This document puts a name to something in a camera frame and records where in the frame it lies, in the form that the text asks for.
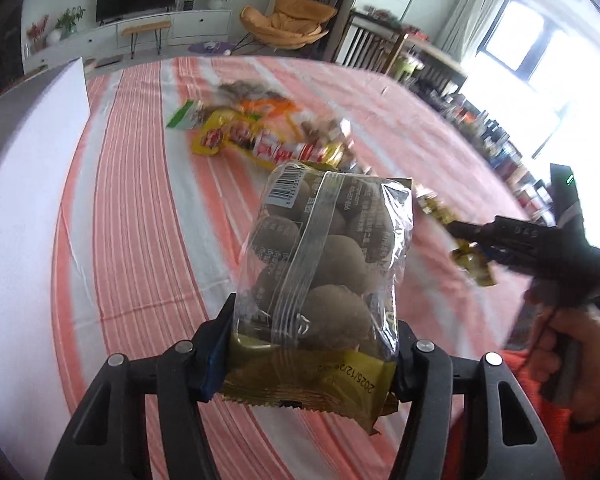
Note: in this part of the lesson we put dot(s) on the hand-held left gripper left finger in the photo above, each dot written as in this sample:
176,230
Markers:
209,370

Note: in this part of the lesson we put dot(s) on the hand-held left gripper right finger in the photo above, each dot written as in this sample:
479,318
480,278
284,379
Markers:
407,370

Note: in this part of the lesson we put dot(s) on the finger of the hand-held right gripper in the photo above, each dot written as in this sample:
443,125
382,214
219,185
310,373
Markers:
475,230
495,254

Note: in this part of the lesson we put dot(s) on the gold snack packet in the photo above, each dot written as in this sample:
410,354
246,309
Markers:
435,207
472,262

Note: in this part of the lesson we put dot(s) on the gold bag of brown balls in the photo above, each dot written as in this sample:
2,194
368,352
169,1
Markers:
320,270

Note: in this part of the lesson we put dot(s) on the white cardboard box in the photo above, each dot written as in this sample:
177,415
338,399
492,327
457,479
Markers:
20,210

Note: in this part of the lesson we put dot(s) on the person's right hand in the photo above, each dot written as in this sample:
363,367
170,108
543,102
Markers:
590,360

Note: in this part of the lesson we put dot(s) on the row of bottles and jars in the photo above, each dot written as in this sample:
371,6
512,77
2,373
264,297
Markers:
495,145

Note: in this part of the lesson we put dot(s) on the orange striped bedsheet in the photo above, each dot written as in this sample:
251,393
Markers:
145,220

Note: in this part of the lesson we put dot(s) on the green pot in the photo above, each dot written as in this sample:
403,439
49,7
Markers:
406,70

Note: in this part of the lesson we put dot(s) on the clear peanut bag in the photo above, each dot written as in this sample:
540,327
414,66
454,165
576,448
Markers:
330,132

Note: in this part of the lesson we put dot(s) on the person's orange clothing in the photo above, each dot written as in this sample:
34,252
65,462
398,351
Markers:
595,452

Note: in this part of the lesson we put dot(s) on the dark framed window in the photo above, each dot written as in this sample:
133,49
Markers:
540,45

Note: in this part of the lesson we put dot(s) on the wooden railed crib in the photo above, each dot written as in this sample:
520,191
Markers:
370,40

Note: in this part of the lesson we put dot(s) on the white curtain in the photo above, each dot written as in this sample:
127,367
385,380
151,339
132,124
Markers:
472,5

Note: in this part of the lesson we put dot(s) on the red and yellow snack packet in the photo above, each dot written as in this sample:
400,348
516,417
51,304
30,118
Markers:
260,142

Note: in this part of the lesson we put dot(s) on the green and white snack packet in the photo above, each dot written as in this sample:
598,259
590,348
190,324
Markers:
185,116

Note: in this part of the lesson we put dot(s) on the brown nut bag orange label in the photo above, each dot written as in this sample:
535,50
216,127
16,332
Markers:
250,94

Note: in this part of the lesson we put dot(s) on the orange lounge chair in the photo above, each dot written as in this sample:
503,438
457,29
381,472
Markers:
285,20

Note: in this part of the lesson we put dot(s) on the purple round rug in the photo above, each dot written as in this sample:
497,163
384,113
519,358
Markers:
207,48

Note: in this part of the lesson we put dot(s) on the white television cabinet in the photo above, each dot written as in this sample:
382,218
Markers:
200,25

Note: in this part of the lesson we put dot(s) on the small wooden bench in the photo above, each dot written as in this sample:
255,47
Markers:
146,27

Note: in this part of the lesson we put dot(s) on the round white vase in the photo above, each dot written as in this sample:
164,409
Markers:
54,36

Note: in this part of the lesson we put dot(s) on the green plant in vase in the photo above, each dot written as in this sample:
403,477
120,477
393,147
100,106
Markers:
71,19

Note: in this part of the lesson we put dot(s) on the red flowers in vase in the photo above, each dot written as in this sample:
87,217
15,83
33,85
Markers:
37,30

